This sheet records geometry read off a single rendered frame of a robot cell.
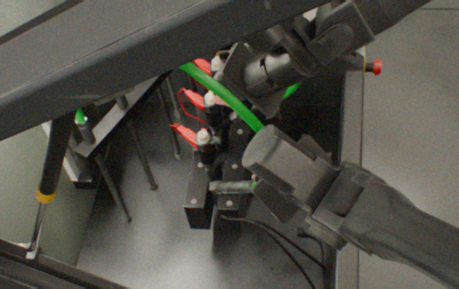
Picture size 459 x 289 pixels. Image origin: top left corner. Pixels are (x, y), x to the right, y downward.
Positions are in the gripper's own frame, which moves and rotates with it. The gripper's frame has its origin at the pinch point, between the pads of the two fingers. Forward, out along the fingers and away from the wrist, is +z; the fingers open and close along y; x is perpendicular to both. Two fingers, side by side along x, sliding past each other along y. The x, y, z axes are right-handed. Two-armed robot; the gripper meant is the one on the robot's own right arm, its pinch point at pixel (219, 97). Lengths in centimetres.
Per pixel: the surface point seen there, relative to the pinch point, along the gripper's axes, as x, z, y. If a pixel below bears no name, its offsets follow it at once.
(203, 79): 10.3, -15.1, 8.9
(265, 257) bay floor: 4.5, 23.2, -32.9
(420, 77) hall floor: -121, 76, -96
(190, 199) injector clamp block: 5.3, 22.0, -13.2
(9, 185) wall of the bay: 21.6, 24.0, 14.2
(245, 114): 10.9, -16.1, 2.2
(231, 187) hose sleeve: 10.4, 0.8, -8.9
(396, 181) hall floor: -74, 73, -99
